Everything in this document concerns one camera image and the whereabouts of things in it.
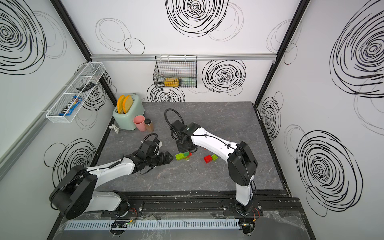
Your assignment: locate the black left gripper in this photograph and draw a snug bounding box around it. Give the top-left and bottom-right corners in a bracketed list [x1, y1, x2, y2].
[146, 150, 175, 167]

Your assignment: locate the lime long lego brick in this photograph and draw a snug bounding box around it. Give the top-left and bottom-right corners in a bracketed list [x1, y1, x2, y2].
[175, 153, 186, 161]

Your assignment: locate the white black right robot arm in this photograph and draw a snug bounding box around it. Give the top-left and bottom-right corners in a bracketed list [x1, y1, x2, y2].
[169, 120, 258, 206]

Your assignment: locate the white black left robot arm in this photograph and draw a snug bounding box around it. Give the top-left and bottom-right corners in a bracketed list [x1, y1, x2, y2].
[49, 140, 174, 220]

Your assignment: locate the brown spice jar black lid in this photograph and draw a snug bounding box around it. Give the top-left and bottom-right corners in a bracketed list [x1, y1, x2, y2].
[144, 118, 154, 133]

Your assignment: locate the pink plastic cup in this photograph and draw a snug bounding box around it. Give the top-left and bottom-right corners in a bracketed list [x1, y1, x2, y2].
[133, 115, 146, 132]

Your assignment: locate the mint green toaster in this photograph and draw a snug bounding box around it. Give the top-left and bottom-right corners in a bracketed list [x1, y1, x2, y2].
[113, 94, 145, 131]

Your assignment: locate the light green box in basket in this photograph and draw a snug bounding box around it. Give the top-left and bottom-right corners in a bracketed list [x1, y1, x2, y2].
[179, 77, 197, 88]

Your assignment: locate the yellow box in basket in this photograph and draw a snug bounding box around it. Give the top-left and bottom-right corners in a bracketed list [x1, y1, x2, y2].
[164, 78, 181, 88]

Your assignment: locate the right toy bread slice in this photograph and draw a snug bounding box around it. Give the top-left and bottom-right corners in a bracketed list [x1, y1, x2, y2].
[122, 95, 134, 114]

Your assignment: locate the toy bread slice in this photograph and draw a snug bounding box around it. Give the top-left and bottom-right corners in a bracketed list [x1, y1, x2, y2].
[122, 95, 134, 114]
[117, 95, 126, 114]

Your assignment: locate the left toy bread slice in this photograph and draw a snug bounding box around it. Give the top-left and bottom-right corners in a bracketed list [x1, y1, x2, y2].
[117, 95, 126, 114]

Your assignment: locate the black remote on shelf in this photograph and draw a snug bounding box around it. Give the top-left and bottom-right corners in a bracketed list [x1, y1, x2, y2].
[77, 82, 96, 93]

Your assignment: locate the blue snack packet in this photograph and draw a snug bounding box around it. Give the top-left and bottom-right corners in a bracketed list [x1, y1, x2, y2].
[59, 96, 83, 116]

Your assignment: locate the white slotted cable duct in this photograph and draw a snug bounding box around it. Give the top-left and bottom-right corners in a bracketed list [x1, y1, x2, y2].
[64, 219, 241, 231]

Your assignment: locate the black wire wall basket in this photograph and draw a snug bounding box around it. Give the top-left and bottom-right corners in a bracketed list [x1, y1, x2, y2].
[153, 55, 198, 88]

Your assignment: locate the white wire wall shelf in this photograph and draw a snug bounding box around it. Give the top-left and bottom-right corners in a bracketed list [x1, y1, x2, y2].
[46, 62, 106, 124]

